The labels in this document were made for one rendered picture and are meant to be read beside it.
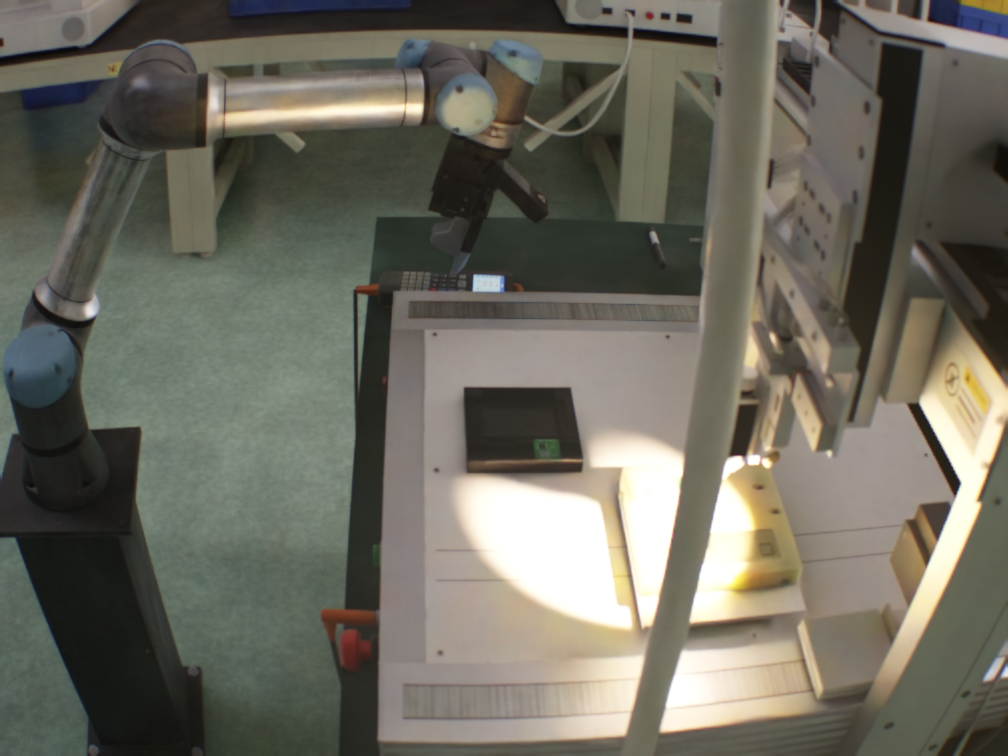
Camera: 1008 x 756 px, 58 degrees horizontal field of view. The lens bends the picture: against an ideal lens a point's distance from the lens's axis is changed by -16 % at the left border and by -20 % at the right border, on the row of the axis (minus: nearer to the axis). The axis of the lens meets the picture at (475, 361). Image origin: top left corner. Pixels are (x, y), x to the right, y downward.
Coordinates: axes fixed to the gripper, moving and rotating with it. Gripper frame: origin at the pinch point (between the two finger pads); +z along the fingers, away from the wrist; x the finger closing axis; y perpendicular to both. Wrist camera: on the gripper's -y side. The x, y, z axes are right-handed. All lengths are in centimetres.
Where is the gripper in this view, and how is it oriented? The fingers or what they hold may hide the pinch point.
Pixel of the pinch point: (456, 267)
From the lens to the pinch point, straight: 157.7
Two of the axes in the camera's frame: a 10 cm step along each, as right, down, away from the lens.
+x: -0.3, 5.5, -8.4
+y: -9.6, -2.6, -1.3
